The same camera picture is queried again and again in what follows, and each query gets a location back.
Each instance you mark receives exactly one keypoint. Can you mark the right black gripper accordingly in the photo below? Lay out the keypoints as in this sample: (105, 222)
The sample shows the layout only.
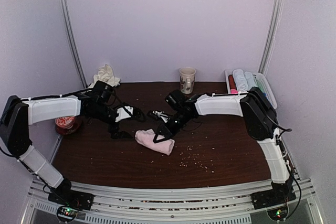
(166, 130)

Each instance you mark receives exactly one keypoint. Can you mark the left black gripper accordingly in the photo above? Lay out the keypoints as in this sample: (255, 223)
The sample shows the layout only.
(118, 135)

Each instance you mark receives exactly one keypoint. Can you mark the red white patterned bowl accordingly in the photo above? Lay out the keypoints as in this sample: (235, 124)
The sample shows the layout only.
(65, 122)

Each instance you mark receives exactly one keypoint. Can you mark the cream towel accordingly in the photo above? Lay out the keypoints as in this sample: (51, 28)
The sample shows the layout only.
(106, 75)

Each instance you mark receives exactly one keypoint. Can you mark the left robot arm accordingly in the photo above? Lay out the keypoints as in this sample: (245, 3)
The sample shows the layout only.
(20, 113)

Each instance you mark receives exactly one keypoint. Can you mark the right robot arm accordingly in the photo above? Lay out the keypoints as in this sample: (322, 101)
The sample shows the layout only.
(260, 120)

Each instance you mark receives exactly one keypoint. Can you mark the floral ceramic mug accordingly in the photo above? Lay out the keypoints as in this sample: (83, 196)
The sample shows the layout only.
(187, 79)

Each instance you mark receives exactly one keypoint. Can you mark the pink rolled towel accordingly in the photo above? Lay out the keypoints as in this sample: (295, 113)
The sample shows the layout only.
(234, 91)

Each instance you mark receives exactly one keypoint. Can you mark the dark red rolled towel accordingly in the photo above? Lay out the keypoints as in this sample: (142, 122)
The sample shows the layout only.
(231, 80)

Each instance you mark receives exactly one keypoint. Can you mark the light blue rolled towel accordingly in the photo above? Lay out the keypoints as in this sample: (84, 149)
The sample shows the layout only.
(240, 80)

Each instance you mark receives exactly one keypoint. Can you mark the pale blue rolled towel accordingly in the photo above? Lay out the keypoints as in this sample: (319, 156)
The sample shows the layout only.
(250, 80)

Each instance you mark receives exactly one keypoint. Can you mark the green rolled towel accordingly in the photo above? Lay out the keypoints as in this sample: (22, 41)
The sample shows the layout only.
(260, 86)

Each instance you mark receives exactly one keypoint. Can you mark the white plastic basket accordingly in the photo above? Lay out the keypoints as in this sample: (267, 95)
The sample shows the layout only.
(261, 78)

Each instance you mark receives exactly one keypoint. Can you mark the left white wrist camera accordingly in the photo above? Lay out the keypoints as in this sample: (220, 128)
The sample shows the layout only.
(130, 113)

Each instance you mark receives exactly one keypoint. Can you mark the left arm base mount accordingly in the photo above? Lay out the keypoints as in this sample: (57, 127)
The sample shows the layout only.
(71, 206)

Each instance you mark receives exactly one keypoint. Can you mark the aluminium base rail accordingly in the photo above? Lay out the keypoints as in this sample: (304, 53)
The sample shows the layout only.
(223, 204)

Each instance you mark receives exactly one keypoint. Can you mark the left aluminium frame post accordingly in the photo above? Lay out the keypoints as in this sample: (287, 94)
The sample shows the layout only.
(72, 42)

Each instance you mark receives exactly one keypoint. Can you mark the aluminium frame post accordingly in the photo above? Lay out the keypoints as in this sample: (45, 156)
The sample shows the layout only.
(72, 42)
(271, 35)

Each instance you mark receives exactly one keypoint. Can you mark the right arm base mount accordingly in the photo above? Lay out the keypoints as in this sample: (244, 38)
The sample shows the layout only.
(276, 204)

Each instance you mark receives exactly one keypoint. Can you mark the right aluminium frame post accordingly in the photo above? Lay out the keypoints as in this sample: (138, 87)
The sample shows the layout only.
(271, 35)

